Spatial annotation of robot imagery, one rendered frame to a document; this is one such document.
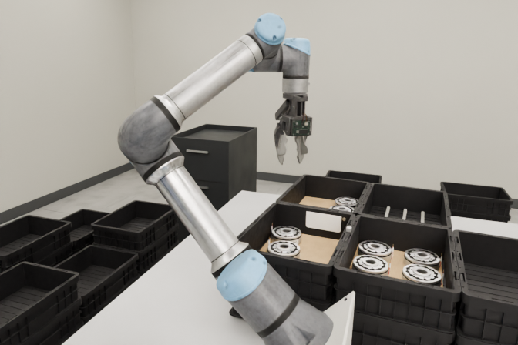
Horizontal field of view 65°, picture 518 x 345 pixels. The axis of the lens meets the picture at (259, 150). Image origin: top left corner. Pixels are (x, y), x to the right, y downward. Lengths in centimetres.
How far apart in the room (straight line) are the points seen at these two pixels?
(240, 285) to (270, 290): 6
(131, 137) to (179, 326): 59
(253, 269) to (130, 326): 54
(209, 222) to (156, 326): 41
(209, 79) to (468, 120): 384
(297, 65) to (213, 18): 384
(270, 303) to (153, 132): 44
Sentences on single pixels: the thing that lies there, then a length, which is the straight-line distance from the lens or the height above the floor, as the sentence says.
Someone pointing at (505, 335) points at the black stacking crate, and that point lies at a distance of 116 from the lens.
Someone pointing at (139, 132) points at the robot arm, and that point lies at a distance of 93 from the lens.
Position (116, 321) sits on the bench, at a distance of 134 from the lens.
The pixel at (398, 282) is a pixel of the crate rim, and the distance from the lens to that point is 109.
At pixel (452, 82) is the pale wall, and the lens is 453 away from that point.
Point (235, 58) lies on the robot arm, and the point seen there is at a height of 145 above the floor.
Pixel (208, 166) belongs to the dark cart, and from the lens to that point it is 280.
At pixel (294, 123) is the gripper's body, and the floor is 127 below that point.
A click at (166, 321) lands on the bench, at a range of 131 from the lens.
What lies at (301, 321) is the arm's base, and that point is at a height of 94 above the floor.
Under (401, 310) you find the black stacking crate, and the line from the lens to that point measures 114.
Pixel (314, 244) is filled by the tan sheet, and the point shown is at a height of 83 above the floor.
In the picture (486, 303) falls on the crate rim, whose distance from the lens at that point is 111.
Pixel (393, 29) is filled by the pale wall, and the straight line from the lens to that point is 451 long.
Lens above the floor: 145
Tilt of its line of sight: 13 degrees down
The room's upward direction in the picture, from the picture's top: 1 degrees clockwise
